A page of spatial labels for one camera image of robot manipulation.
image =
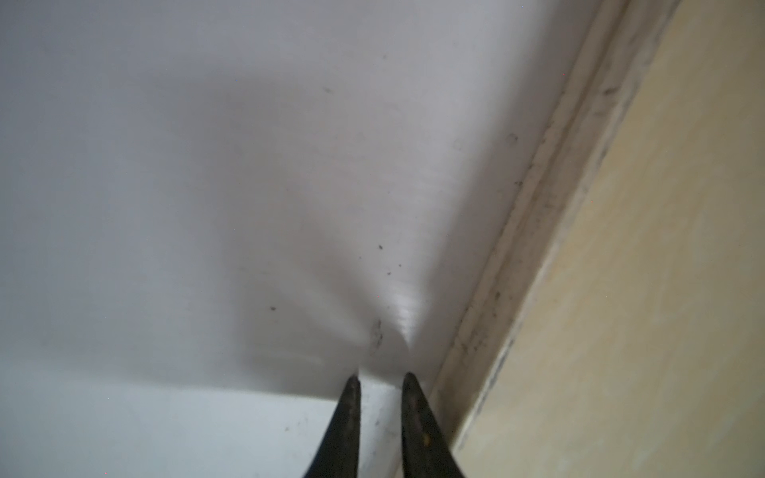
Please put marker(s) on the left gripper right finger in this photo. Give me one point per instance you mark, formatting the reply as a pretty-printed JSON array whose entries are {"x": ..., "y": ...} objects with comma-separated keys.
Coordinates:
[{"x": 425, "y": 451}]

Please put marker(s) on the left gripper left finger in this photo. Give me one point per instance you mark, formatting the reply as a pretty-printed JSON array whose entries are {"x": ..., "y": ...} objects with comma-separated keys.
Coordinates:
[{"x": 339, "y": 451}]

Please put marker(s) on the plywood board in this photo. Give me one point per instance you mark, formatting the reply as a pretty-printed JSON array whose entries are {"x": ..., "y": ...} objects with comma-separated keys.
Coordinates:
[{"x": 618, "y": 329}]

